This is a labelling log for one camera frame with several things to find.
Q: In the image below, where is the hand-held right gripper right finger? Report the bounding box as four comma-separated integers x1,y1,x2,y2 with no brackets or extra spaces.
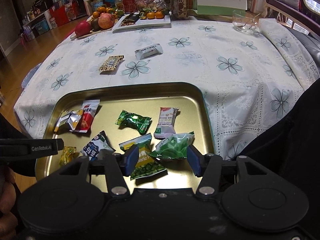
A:
187,144,272,197

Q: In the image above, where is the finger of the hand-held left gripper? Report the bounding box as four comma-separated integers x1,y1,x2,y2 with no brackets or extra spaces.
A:
0,138,65,159

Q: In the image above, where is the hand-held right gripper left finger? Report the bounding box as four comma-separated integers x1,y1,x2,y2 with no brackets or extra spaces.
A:
51,144,139,197

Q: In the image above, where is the green and yellow pea packet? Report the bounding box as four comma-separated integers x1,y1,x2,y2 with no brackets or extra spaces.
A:
119,133,168,180

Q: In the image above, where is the translucent green snack packet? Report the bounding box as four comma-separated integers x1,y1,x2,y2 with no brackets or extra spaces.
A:
149,131,195,162

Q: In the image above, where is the yellow candy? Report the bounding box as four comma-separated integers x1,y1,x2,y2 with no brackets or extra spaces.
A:
59,146,77,167

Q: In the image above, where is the blue and white snack packet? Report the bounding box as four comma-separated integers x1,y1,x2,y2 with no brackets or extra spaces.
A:
80,130,117,162

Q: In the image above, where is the green foil candy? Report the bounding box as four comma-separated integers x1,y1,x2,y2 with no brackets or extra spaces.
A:
115,109,153,134

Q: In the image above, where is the orange and silver snack packet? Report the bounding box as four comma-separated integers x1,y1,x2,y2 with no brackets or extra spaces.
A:
54,109,84,133

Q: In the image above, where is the white and pink snack packet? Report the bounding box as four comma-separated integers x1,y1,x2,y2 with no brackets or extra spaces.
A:
154,107,180,140

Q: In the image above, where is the red and white snack packet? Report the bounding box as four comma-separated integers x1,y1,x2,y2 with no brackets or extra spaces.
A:
75,99,101,132

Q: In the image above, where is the gold tin tray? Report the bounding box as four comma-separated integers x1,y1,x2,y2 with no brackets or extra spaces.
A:
35,81,216,189

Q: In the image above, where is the brown patterned snack packet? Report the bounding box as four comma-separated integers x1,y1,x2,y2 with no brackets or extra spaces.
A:
99,55,125,75

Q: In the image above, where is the white sesame crisp packet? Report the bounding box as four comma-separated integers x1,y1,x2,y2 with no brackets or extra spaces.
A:
134,43,163,60

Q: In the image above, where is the person's left hand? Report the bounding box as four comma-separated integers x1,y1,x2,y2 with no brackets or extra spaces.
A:
0,166,23,234

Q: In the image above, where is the person's dark clothing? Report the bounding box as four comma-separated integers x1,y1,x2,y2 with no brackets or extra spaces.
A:
225,76,320,240

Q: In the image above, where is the blue storage bin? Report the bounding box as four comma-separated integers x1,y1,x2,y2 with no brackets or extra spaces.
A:
34,19,50,35

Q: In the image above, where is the cream fruit tray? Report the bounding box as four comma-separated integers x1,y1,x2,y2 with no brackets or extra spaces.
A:
69,14,125,40

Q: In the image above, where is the red pomegranate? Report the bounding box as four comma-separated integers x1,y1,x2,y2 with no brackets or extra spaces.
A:
75,21,92,37

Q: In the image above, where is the red box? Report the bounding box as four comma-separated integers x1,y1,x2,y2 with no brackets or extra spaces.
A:
49,1,78,27

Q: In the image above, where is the white rectangular plate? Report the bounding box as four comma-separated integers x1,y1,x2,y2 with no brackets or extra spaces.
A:
112,14,172,33

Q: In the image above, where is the red apple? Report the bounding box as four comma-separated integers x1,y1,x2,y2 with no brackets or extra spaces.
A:
98,14,115,30

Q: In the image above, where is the black snack packet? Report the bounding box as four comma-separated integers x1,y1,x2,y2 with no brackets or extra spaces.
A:
121,12,141,26

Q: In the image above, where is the metal spoon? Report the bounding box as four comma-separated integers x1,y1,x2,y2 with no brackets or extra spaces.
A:
236,14,260,29

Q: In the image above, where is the glass bowl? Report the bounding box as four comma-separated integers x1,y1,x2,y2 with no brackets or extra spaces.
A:
232,10,258,33

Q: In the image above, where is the pile of tangerines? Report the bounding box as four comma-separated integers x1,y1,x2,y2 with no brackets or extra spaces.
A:
91,5,125,20

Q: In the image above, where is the clear jar with printed label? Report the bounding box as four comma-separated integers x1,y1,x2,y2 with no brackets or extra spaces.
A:
171,0,190,18

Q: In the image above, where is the red can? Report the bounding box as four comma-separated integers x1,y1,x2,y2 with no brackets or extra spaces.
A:
121,0,138,15

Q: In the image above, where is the clear plastic cup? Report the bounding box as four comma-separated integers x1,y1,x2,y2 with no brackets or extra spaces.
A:
156,0,170,12

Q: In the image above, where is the black leather chair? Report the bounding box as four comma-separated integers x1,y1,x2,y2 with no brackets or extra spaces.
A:
285,26,320,65

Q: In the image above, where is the dark wooden sofa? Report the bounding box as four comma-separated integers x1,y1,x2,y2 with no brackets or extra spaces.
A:
265,0,320,34

